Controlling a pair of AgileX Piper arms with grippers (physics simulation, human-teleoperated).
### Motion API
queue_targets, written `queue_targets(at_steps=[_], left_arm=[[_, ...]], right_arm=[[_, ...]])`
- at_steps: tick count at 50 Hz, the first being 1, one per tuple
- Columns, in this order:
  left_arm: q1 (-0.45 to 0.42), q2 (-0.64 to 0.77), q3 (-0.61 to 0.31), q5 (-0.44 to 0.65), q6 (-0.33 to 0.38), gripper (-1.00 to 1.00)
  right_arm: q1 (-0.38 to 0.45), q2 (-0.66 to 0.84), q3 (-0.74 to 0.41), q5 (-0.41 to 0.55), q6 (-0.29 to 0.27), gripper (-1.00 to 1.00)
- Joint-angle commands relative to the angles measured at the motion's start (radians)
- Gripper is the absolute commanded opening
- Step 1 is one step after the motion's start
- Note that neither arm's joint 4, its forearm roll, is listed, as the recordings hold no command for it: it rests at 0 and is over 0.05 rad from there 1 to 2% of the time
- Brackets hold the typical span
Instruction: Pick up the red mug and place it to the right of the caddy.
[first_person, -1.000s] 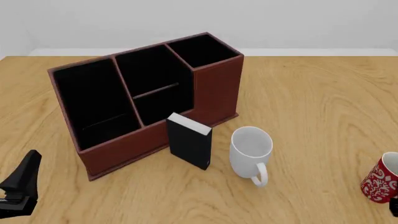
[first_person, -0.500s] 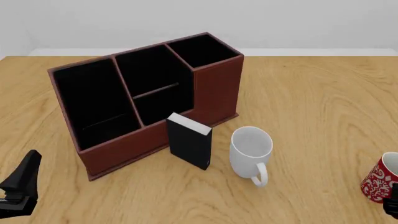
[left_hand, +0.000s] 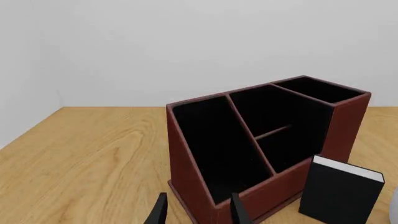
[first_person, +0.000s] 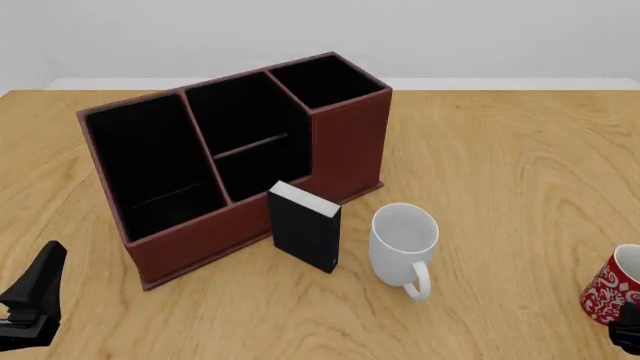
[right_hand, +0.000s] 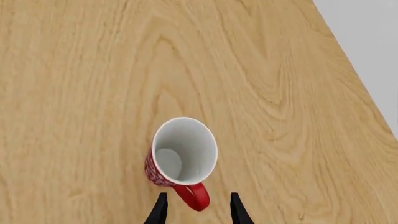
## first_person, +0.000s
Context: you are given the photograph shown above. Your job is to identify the red mug with white pattern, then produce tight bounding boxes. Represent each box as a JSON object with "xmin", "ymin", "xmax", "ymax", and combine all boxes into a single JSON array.
[{"xmin": 578, "ymin": 243, "xmax": 640, "ymax": 327}]

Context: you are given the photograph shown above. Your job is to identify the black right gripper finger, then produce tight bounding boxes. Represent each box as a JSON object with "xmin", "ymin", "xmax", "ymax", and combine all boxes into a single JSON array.
[{"xmin": 619, "ymin": 301, "xmax": 640, "ymax": 327}]

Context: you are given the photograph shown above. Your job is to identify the red-brown desk caddy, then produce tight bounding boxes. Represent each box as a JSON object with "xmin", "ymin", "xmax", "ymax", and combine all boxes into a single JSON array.
[{"xmin": 75, "ymin": 51, "xmax": 394, "ymax": 293}]

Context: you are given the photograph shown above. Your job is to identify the black book with white pages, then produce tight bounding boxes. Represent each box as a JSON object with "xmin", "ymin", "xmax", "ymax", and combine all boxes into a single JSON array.
[{"xmin": 266, "ymin": 180, "xmax": 343, "ymax": 275}]

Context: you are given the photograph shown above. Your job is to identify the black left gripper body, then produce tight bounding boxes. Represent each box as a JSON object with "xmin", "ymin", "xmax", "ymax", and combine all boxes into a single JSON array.
[{"xmin": 0, "ymin": 299, "xmax": 64, "ymax": 349}]

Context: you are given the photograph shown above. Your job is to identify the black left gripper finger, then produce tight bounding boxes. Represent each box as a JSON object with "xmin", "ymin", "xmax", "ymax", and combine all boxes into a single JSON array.
[{"xmin": 0, "ymin": 240, "xmax": 68, "ymax": 321}]

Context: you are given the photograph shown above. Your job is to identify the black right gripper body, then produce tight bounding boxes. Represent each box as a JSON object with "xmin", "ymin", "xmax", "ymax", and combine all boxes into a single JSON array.
[{"xmin": 607, "ymin": 321, "xmax": 640, "ymax": 354}]

